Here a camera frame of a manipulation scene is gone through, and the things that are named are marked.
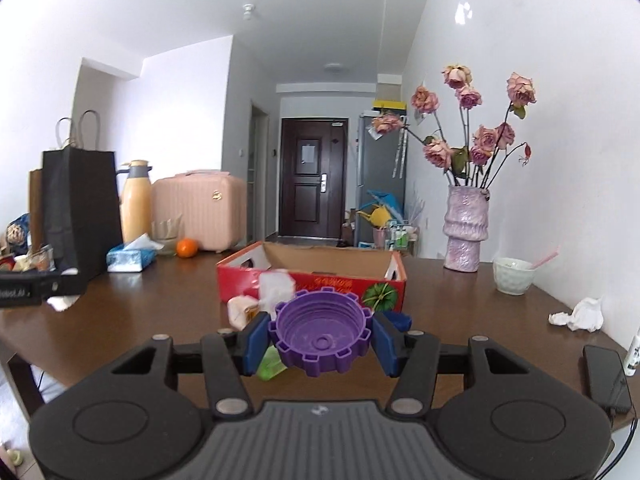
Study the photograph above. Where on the yellow thermos jug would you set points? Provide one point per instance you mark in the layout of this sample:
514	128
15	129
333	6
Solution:
136	205

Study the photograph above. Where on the round ceiling lamp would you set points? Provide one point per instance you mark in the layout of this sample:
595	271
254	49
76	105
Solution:
335	66

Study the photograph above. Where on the crumpled white tissue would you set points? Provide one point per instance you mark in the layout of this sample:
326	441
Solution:
580	315

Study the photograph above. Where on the clear organizer with bottles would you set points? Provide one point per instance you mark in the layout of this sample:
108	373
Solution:
397	237

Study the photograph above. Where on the pink spoon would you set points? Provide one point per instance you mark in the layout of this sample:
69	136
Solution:
545	259

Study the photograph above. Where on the white paper napkin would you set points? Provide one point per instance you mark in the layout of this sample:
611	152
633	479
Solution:
62	304

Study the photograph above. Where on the dried pink roses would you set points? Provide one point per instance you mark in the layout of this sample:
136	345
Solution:
485	140

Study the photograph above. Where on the wicker ball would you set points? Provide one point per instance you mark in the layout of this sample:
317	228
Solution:
15	234

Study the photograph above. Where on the grey refrigerator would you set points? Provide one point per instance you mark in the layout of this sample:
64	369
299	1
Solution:
380	170

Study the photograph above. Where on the white ceramic bowl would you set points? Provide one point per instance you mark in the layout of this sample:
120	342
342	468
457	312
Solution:
512	277

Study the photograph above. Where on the brown paper bag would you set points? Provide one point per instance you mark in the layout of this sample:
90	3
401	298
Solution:
36	210

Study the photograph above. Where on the pink suitcase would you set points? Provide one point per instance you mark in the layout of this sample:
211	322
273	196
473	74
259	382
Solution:
200	210

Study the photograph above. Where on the white plastic bag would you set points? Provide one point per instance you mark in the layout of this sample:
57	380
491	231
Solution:
276	287

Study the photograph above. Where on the snack packets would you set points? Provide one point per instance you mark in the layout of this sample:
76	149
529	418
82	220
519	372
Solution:
35	260

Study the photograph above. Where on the blue folded umbrella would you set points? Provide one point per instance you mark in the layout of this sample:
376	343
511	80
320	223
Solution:
387	202

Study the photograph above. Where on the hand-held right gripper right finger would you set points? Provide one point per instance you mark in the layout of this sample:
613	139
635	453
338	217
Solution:
385	345

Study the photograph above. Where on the white door notice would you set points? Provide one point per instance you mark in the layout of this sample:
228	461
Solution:
308	153

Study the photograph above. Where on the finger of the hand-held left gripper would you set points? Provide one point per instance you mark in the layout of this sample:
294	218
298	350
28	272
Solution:
67	285

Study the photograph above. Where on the black smartphone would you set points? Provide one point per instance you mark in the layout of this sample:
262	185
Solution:
605	377

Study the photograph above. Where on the dark brown door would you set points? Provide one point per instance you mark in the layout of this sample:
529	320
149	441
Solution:
312	195

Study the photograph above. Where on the yellow watering can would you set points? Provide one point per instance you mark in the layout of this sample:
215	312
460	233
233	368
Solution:
377	216

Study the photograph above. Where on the black paper bag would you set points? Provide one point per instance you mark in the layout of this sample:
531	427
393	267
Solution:
80	205

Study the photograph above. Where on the orange fruit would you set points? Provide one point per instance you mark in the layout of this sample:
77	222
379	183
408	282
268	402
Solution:
187	248

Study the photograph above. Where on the purple gear-shaped toy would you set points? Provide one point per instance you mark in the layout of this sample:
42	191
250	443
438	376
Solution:
320	325

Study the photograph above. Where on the green plastic piece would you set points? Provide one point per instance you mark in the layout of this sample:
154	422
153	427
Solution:
272	366

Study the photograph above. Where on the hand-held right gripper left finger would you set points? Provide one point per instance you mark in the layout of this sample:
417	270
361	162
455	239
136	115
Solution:
257	342

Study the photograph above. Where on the blue tissue box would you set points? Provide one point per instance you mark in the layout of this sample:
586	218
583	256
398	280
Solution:
130	259

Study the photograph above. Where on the yellow box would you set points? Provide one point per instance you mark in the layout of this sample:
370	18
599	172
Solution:
389	106

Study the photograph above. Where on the purple ceramic vase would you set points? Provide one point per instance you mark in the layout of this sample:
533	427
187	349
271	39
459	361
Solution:
466	230

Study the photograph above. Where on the white bread packet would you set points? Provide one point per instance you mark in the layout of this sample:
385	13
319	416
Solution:
241	310

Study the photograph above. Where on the ceiling sprinkler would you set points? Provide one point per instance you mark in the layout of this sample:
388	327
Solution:
249	11

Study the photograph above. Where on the small white bottle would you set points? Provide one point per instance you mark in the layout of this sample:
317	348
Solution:
634	352

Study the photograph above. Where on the clear glass cup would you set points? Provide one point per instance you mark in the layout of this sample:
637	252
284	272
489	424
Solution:
167	232

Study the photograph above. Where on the red cardboard box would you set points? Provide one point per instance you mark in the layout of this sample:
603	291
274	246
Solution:
330	265

